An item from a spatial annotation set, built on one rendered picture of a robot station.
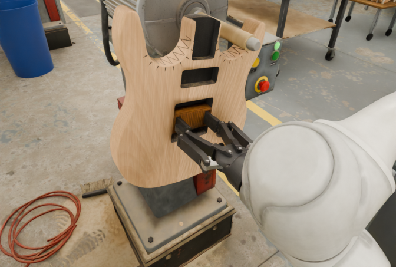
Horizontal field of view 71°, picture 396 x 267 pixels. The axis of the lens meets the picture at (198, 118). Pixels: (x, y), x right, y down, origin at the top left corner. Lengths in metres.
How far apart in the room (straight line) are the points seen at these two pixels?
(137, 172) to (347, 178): 0.47
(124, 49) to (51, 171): 1.80
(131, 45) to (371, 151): 0.37
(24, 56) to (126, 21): 2.98
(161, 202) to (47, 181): 1.03
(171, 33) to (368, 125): 0.52
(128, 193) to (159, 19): 1.03
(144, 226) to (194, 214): 0.24
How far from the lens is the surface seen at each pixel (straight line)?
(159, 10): 0.69
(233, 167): 0.48
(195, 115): 0.62
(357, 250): 0.41
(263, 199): 0.25
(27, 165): 2.34
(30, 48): 3.39
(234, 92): 0.66
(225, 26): 0.62
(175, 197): 1.37
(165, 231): 1.37
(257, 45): 0.56
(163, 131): 0.59
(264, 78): 0.99
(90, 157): 2.21
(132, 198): 1.49
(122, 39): 0.47
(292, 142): 0.24
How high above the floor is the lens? 1.46
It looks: 37 degrees down
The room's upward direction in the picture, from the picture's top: straight up
